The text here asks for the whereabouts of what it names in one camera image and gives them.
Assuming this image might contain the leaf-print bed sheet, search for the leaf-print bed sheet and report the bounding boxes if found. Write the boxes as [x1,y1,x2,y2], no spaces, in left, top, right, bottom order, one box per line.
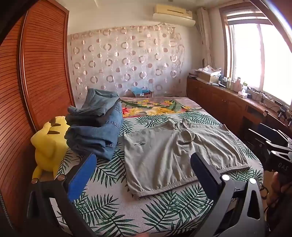
[49,112,264,237]

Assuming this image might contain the white crumpled paper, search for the white crumpled paper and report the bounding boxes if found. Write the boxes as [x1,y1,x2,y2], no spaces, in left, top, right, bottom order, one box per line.
[203,65,222,74]

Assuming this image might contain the light blue folded jeans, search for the light blue folded jeans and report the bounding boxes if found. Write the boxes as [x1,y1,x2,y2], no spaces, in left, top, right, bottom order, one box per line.
[64,101,124,160]

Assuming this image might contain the beige window curtain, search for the beige window curtain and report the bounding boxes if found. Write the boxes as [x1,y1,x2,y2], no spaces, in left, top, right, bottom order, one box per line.
[196,7,223,71]

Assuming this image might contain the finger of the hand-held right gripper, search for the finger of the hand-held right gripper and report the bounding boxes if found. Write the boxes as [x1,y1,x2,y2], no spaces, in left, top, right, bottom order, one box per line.
[248,129,292,152]
[260,123,289,144]

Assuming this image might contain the yellow plush toy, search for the yellow plush toy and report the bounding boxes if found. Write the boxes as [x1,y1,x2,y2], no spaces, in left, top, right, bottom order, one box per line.
[31,116,71,180]

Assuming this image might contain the wood-framed window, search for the wood-framed window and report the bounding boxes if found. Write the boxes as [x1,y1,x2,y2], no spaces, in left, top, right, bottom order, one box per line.
[219,0,292,105]

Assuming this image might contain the small black stand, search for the small black stand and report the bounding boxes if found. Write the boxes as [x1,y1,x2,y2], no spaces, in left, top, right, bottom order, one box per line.
[277,105,289,119]

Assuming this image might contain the small cardboard box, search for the small cardboard box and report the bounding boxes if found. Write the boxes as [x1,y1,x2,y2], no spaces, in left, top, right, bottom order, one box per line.
[131,90,155,98]

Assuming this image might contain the long wooden cabinet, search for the long wooden cabinet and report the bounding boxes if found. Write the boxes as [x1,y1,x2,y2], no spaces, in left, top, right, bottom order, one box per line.
[186,76,292,146]

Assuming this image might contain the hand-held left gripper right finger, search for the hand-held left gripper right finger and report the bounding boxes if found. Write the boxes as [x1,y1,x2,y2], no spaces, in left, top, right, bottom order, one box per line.
[190,152,267,237]

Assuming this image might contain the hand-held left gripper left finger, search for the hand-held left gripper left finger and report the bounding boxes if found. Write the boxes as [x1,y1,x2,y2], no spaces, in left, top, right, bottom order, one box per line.
[23,152,98,237]

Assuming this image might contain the open beige carton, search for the open beige carton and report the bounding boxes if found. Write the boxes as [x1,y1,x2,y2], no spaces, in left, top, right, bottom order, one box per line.
[197,69,220,83]

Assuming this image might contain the grey-green pants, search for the grey-green pants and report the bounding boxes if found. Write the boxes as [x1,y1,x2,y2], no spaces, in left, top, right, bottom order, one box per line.
[123,118,251,200]

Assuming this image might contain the circle-patterned sheer curtain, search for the circle-patterned sheer curtain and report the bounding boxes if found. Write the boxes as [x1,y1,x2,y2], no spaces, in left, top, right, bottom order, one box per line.
[68,24,186,101]

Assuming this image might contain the white air conditioner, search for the white air conditioner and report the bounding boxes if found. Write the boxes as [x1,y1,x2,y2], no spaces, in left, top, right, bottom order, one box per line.
[152,4,197,28]

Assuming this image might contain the person's right hand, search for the person's right hand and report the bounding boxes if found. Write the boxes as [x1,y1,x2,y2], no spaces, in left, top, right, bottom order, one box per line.
[266,173,286,205]

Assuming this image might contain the wooden slatted wardrobe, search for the wooden slatted wardrobe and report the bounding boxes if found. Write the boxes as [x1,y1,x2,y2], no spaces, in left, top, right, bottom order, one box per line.
[0,0,77,237]

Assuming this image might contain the floral blanket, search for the floral blanket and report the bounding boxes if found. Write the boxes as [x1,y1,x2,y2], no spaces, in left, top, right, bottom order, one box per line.
[120,97,202,118]

